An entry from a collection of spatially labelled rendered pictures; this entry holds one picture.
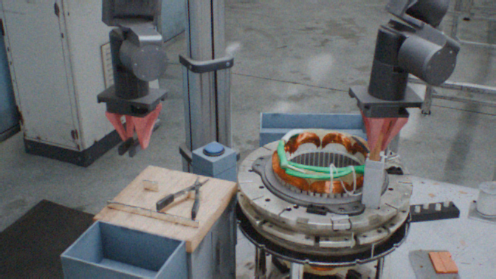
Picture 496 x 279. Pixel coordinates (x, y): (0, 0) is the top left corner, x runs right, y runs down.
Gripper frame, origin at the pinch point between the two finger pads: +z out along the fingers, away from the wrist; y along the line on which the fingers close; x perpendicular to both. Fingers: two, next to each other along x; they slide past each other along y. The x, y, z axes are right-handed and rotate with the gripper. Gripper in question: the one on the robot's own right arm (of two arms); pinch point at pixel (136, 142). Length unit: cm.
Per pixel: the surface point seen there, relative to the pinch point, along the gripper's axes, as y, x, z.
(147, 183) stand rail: -0.9, 3.9, 10.4
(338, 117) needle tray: 25, 49, 12
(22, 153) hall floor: -179, 166, 114
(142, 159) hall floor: -111, 184, 114
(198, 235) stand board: 13.5, -5.4, 12.5
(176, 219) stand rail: 8.8, -4.1, 11.2
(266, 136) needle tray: 12.2, 34.3, 12.2
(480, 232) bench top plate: 61, 55, 40
